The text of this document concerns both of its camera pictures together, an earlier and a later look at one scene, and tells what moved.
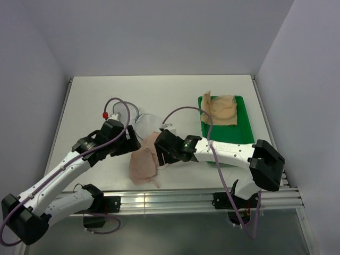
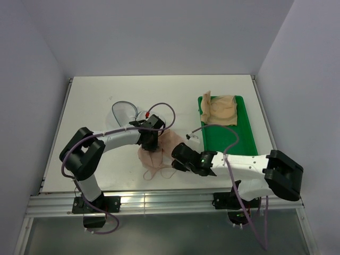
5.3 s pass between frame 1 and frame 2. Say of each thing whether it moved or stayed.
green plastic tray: stayed
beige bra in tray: stayed
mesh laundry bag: stayed
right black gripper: moved
